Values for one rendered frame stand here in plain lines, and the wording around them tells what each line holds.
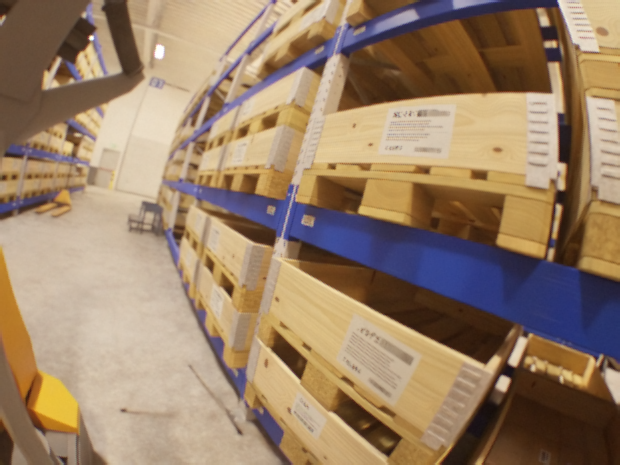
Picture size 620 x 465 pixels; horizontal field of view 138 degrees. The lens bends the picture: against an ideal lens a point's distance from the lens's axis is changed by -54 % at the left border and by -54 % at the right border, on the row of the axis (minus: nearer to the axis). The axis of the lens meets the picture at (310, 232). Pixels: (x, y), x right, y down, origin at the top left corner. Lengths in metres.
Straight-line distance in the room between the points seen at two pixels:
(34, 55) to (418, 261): 0.78
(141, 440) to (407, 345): 1.21
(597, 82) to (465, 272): 0.53
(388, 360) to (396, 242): 0.30
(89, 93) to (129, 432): 1.32
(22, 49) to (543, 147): 0.79
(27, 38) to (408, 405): 0.85
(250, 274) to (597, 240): 1.19
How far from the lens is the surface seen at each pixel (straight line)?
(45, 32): 0.38
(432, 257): 0.62
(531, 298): 0.57
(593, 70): 0.69
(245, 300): 1.23
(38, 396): 1.09
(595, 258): 0.54
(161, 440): 1.39
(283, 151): 1.19
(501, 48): 1.49
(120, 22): 0.42
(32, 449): 0.63
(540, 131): 0.59
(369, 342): 0.64
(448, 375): 0.56
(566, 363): 3.08
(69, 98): 0.41
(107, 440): 1.40
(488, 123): 0.62
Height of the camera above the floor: 1.13
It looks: 3 degrees down
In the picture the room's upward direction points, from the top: 15 degrees clockwise
